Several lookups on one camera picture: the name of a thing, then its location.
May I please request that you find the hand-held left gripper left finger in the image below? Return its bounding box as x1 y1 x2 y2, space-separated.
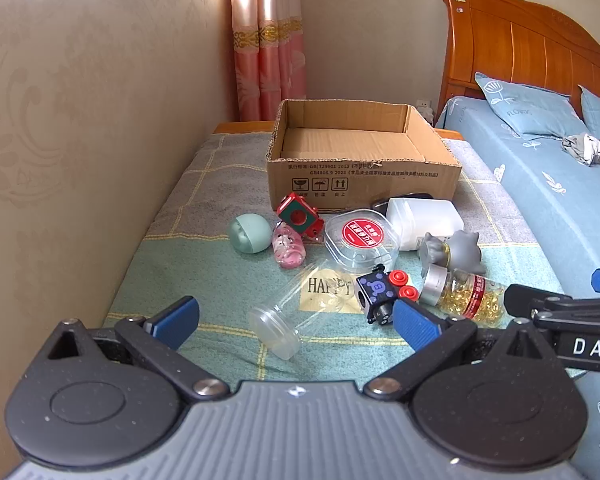
45 296 229 403

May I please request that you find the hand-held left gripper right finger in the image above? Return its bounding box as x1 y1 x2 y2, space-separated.
364 298 563 402

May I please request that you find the black toy train block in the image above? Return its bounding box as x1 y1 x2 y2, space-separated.
356 263 422 325

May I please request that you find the capsule bottle with silver cap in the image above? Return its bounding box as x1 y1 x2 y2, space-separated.
420 263 508 325

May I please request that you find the grey cat figurine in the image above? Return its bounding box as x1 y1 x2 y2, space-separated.
417 230 487 278

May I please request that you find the green egg-shaped toy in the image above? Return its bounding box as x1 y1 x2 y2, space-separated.
228 212 272 255

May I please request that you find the red cube toy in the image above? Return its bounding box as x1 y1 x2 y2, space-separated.
276 192 325 241

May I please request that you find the cardboard box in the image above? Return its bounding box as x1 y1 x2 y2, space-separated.
266 99 463 212

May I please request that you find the round clear case red label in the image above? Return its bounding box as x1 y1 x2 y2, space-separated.
323 208 403 271

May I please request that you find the white plastic container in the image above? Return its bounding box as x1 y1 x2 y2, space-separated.
385 197 466 252

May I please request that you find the blue patterned bed sheet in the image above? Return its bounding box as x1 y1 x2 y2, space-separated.
434 95 600 480

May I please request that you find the clear plastic jar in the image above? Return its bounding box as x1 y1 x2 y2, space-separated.
246 255 363 361

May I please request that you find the grey crumpled cloth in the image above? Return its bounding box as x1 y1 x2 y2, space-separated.
560 132 600 167

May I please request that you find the wooden bed headboard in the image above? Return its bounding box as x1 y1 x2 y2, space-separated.
434 0 600 128

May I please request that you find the pink curtain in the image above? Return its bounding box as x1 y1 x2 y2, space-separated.
228 0 308 123

